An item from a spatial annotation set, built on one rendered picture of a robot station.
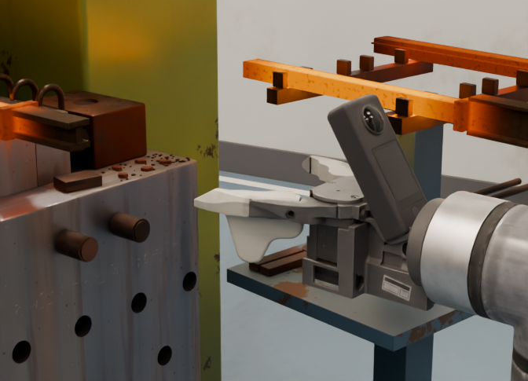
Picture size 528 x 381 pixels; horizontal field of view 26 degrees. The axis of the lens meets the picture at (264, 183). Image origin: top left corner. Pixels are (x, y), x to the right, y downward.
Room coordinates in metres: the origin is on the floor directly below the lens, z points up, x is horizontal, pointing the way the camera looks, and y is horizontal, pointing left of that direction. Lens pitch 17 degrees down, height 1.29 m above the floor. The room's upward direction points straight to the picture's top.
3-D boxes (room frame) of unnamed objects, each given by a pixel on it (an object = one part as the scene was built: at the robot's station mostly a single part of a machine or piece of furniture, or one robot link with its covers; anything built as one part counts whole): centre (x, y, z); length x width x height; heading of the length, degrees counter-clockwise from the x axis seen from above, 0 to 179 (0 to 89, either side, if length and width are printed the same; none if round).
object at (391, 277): (0.88, -0.09, 0.97); 0.12 x 0.08 x 0.09; 50
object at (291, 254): (1.63, -0.22, 0.73); 0.60 x 0.04 x 0.01; 132
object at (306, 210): (0.88, -0.03, 1.00); 0.09 x 0.05 x 0.02; 86
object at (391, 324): (1.48, -0.20, 0.71); 0.40 x 0.30 x 0.02; 133
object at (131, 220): (1.20, 0.15, 0.87); 0.04 x 0.03 x 0.03; 50
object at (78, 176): (1.20, 0.20, 0.92); 0.04 x 0.03 x 0.01; 127
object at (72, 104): (1.34, 0.21, 0.95); 0.12 x 0.09 x 0.07; 50
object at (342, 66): (1.48, -0.20, 0.98); 0.23 x 0.06 x 0.02; 43
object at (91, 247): (1.14, 0.20, 0.87); 0.04 x 0.03 x 0.03; 50
